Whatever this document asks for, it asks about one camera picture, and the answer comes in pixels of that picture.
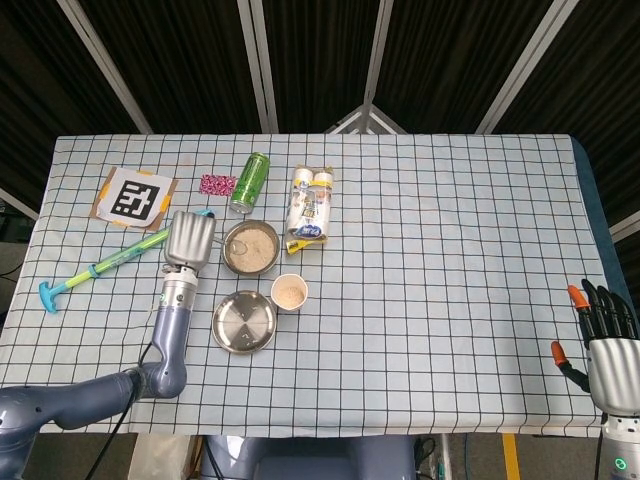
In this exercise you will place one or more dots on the green blue water pump toy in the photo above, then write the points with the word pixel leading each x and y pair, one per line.
pixel 115 260

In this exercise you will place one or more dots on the green drink can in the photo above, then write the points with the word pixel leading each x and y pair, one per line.
pixel 251 182

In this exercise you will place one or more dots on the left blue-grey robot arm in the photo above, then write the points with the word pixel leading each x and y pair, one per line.
pixel 170 330

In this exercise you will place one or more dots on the light blue checked tablecloth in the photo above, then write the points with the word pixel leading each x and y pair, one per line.
pixel 425 300

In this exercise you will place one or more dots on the cardboard QR marker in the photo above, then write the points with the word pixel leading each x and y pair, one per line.
pixel 132 198

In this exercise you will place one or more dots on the metal bowl with oatmeal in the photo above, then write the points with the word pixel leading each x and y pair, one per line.
pixel 255 250

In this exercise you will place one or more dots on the metal spoon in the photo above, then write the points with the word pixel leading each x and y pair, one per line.
pixel 240 246

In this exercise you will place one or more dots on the white paper cup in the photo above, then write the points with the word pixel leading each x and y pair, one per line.
pixel 289 295

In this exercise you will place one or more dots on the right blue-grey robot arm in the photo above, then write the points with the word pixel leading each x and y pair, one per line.
pixel 620 447

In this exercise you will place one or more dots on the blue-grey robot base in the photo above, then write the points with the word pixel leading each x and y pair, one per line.
pixel 310 457

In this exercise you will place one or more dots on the white metal frame post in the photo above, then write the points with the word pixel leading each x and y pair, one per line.
pixel 525 65
pixel 107 65
pixel 260 65
pixel 376 55

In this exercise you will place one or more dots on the triangular metal frame foot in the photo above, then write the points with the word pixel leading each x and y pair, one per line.
pixel 367 120

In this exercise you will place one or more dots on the pack of yogurt bottles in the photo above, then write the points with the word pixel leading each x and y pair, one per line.
pixel 310 210

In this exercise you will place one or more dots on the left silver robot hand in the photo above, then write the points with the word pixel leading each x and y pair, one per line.
pixel 189 240

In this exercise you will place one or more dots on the pink patterned card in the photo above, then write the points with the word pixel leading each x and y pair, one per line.
pixel 217 184

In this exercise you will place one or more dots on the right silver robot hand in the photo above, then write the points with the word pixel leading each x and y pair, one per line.
pixel 617 370

